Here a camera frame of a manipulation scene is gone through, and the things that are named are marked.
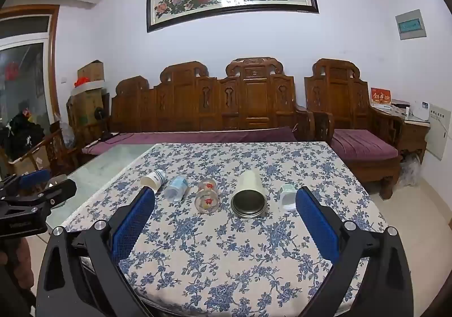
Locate long purple sofa cushion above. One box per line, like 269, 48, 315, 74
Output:
82, 127, 298, 156

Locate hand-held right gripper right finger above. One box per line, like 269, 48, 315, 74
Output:
295, 186, 414, 317

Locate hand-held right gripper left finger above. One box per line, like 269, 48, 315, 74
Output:
35, 186, 158, 317

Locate carved wooden armchair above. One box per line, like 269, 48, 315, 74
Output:
304, 58, 405, 199

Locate carved wooden sofa bench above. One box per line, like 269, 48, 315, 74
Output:
109, 57, 317, 143

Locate blue floral tablecloth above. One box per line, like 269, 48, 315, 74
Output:
62, 142, 388, 316

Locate white wall panel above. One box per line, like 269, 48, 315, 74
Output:
425, 103, 452, 162

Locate red hanging lantern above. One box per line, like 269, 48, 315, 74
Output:
4, 62, 20, 82

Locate white paper cup blue print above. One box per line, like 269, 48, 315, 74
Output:
140, 169, 166, 194

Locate large cardboard box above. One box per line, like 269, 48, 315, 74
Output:
67, 89, 110, 134

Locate wooden door frame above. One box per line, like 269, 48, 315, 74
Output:
0, 4, 61, 177

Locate cream steel-lined cup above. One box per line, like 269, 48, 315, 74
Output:
231, 170, 268, 220

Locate small cardboard box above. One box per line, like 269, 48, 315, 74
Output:
77, 60, 105, 86

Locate glass cup red flowers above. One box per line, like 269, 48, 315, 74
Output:
194, 178, 220, 215

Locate black floor fan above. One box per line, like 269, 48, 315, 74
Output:
93, 107, 119, 143

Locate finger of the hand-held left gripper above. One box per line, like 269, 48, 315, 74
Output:
0, 179, 78, 214
0, 169, 52, 198

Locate small white green cup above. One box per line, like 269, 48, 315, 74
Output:
279, 183, 298, 212

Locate grey wall electrical box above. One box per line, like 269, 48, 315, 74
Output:
394, 8, 427, 41

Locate light blue plastic cup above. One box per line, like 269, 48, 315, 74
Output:
164, 175, 190, 202

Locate person's left forearm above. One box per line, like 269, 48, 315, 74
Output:
0, 236, 38, 317

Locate wooden side table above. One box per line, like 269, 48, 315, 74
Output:
373, 105, 432, 163

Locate purple armchair cushion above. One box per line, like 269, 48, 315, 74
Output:
330, 129, 400, 162

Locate red gift box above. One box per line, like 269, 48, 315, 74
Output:
370, 87, 393, 108

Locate pile of dark clothes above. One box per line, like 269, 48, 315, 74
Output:
0, 114, 45, 163

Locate clear plastic bag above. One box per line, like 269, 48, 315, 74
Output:
399, 152, 423, 187

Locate low wooden chair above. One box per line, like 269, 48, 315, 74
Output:
10, 121, 84, 177

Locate white tabletop device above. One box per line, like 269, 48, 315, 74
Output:
411, 101, 432, 122

